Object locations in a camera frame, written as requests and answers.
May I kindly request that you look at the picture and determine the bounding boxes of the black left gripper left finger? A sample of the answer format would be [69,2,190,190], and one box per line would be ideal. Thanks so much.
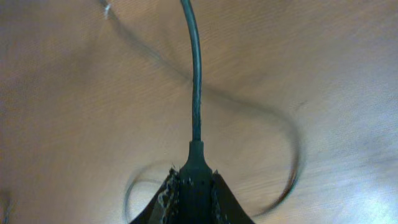
[129,168,180,224]

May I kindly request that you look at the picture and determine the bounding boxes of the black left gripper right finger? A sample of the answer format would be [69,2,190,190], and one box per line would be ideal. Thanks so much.
[211,171,254,224]

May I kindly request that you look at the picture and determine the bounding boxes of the thin black usb cable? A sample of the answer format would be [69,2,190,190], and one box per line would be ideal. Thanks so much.
[99,0,304,224]

